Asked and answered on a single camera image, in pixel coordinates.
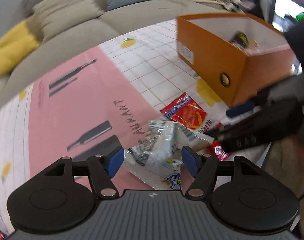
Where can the black yellow snack bag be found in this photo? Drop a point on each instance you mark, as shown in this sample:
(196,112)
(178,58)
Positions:
(239,40)

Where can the orange cardboard box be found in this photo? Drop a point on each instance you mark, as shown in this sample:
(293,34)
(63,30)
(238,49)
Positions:
(234,74)

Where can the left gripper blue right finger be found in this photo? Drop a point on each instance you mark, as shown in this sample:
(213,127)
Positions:
(191,160)

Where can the yellow cushion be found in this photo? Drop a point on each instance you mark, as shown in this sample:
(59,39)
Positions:
(15,45)

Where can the beige cushion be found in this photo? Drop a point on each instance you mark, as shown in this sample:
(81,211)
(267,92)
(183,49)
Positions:
(57,16)

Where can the white blue snack bag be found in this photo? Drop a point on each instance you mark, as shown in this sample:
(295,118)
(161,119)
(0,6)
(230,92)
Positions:
(157,160)

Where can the red spicy strip packet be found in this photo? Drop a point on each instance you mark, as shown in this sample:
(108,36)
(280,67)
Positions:
(195,124)

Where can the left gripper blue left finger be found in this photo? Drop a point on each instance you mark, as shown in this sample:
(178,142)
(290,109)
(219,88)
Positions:
(113,161)

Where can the beige sofa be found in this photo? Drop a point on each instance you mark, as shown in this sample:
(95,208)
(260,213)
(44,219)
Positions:
(113,23)

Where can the pink white checkered tablecloth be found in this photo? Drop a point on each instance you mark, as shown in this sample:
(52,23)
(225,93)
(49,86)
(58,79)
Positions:
(115,88)

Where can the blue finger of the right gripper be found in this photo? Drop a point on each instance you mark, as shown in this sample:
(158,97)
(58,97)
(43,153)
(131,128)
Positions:
(247,107)

